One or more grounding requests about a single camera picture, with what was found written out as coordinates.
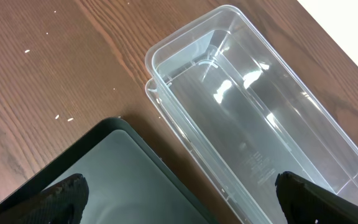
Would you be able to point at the black tray bin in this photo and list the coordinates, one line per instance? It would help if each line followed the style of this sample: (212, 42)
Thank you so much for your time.
(128, 182)

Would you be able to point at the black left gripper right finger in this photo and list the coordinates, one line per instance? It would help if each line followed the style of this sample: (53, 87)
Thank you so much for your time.
(305, 202)

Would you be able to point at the clear plastic bin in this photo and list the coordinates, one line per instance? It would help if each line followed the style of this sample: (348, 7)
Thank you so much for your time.
(245, 116)

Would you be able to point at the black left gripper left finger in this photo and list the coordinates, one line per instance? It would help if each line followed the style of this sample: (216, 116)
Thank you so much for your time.
(62, 203)

